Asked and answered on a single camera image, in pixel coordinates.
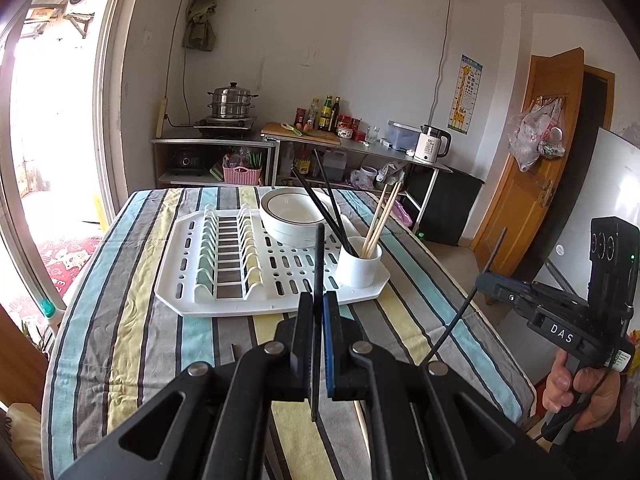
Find white electric kettle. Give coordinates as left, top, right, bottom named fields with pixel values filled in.
left=414, top=125, right=452, bottom=163

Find gas stove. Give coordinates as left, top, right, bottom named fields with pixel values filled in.
left=194, top=116, right=258, bottom=134

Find white window frame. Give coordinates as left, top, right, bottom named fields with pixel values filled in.
left=0, top=0, right=156, bottom=321

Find white ceramic bowl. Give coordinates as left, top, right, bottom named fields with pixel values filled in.
left=259, top=187, right=342, bottom=250

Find striped tablecloth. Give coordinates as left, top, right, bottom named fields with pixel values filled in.
left=42, top=185, right=538, bottom=480

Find steel steamer pot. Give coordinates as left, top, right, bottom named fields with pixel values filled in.
left=207, top=81, right=259, bottom=121

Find hanging green cloth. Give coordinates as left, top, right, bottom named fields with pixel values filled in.
left=181, top=0, right=219, bottom=52

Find black cabinet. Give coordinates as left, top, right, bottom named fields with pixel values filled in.
left=407, top=167, right=485, bottom=247

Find white bucket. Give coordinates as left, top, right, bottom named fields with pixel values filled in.
left=350, top=166, right=379, bottom=190

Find hanging plastic bags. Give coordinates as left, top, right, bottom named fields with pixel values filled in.
left=508, top=97, right=567, bottom=171

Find black chopstick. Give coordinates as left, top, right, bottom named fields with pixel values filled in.
left=424, top=227, right=507, bottom=364
left=313, top=150, right=352, bottom=255
left=310, top=223, right=326, bottom=422
left=291, top=167, right=358, bottom=257

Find giraffe wall poster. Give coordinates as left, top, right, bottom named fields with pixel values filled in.
left=446, top=55, right=484, bottom=134

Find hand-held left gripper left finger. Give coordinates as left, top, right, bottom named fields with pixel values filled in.
left=57, top=292, right=316, bottom=480

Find red patterned rug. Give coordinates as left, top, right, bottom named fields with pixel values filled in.
left=32, top=232, right=104, bottom=306

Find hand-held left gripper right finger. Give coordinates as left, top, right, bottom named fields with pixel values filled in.
left=322, top=291, right=571, bottom=480

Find white utensil cup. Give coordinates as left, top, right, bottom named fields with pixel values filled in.
left=335, top=236, right=383, bottom=288

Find white refrigerator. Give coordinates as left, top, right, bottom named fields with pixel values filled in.
left=520, top=127, right=640, bottom=386

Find long steel counter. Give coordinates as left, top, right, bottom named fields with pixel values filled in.
left=260, top=132, right=453, bottom=233

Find black kitchen appliance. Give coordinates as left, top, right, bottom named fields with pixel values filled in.
left=167, top=147, right=203, bottom=171

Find dark plastic jug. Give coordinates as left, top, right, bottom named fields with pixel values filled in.
left=322, top=150, right=347, bottom=181

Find bag of groceries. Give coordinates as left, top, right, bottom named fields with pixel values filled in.
left=376, top=161, right=407, bottom=186

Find person's right hand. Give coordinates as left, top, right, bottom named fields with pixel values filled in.
left=544, top=351, right=626, bottom=432

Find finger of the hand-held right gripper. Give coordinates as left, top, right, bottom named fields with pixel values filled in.
left=475, top=271, right=592, bottom=322

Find white plastic dish rack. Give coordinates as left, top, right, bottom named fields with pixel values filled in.
left=154, top=205, right=391, bottom=317

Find person's right forearm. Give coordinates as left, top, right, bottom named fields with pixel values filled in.
left=550, top=375, right=640, bottom=480

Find pink plastic basket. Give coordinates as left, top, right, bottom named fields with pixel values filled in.
left=222, top=165, right=263, bottom=186

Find wooden cutting board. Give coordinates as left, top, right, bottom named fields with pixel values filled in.
left=261, top=121, right=342, bottom=146

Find clear plastic storage box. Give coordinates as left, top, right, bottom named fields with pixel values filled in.
left=387, top=121, right=422, bottom=151

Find wooden door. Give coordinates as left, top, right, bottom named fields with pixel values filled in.
left=472, top=47, right=616, bottom=307

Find white plastic bag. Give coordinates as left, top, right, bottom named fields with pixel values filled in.
left=4, top=402, right=47, bottom=480

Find black wall cable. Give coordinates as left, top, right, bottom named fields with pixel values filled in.
left=434, top=0, right=452, bottom=127

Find small steel shelf unit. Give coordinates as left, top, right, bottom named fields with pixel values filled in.
left=151, top=132, right=279, bottom=189

